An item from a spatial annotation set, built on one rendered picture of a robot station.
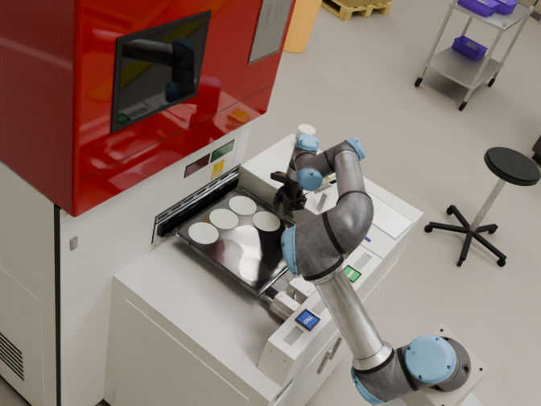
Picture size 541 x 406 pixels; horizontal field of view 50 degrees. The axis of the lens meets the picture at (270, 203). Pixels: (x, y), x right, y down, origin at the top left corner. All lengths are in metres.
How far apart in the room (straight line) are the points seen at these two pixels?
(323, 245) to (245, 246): 0.58
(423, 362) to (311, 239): 0.42
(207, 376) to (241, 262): 0.37
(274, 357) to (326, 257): 0.38
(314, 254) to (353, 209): 0.14
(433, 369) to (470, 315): 1.93
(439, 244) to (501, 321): 0.60
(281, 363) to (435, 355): 0.42
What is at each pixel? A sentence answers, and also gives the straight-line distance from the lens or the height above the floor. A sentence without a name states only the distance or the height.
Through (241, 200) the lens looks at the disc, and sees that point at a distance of 2.11.
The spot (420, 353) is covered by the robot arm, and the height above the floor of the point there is 1.13.
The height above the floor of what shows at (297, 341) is 0.96.
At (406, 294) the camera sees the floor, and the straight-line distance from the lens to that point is 3.36.
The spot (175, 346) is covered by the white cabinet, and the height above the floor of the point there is 0.73.
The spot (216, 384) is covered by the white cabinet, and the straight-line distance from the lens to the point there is 1.83.
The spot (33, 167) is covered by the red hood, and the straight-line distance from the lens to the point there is 1.53.
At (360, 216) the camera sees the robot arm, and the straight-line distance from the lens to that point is 1.42.
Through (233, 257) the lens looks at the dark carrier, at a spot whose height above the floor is 0.90.
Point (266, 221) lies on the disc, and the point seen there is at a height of 0.90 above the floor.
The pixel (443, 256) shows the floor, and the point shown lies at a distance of 3.72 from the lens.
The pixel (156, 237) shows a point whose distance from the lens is 1.93.
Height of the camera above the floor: 2.26
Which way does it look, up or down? 39 degrees down
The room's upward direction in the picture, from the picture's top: 17 degrees clockwise
